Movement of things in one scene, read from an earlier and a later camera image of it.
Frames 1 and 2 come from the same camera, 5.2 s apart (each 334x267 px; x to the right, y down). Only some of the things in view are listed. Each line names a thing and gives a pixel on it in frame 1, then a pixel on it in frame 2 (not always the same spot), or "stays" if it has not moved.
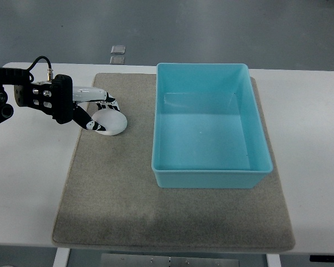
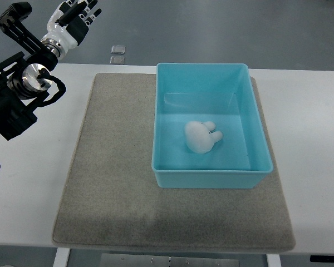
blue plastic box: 208,131 stays
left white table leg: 61,257 stays
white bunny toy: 113,121 → 200,137
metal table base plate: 150,260 stays
